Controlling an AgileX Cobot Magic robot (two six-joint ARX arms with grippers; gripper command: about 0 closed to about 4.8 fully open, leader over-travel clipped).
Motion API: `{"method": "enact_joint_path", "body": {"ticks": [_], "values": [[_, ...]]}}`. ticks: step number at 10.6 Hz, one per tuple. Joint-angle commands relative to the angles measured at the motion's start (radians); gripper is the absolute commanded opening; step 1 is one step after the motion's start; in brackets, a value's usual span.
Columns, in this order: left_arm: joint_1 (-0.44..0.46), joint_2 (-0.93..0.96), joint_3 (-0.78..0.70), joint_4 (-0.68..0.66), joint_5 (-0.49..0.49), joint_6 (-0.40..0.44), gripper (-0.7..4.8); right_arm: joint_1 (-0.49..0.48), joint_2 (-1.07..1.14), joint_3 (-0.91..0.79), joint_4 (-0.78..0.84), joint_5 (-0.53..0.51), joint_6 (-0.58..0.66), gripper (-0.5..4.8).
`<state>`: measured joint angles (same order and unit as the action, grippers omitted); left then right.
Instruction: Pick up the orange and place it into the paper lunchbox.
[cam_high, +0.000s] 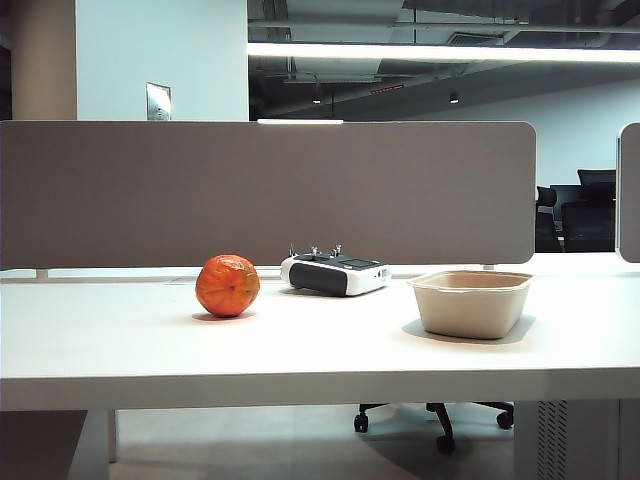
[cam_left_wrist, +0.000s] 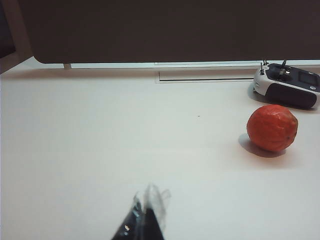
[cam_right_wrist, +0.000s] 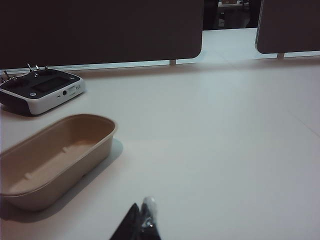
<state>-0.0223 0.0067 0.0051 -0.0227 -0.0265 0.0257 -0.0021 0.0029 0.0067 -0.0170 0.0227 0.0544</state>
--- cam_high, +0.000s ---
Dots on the orange fruit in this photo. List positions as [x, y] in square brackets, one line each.
[227, 286]

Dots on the beige paper lunchbox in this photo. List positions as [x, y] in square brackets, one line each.
[465, 310]

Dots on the white grey remote controller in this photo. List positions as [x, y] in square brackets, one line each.
[320, 280]

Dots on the large grey desk divider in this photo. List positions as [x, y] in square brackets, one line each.
[250, 190]

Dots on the short white light bar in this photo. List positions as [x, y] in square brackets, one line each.
[300, 121]

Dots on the red ceiling sign light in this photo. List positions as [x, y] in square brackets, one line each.
[387, 90]

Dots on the long ceiling light strip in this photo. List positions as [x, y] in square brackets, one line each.
[425, 52]

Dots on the black office chair base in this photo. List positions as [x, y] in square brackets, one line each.
[445, 419]

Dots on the black office chair with headrest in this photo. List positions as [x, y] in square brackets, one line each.
[546, 220]

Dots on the ceiling air vent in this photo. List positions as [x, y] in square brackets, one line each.
[477, 36]

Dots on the black mesh office chair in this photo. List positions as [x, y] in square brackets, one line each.
[587, 225]

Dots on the black chair backrest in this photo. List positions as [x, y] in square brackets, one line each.
[597, 177]

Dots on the white table leg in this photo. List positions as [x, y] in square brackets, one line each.
[101, 432]

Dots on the white perforated table panel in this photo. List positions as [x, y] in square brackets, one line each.
[550, 440]

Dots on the grey desk divider white-edged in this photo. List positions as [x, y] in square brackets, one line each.
[631, 200]

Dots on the metal wall plate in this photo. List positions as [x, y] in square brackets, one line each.
[158, 100]

